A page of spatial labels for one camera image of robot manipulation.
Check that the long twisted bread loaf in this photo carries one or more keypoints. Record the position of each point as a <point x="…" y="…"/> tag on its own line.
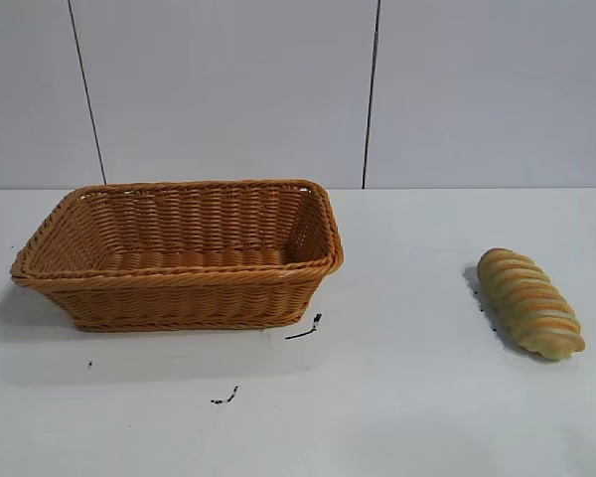
<point x="529" y="303"/>

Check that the brown woven wicker basket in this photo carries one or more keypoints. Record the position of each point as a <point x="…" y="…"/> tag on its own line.
<point x="179" y="298"/>

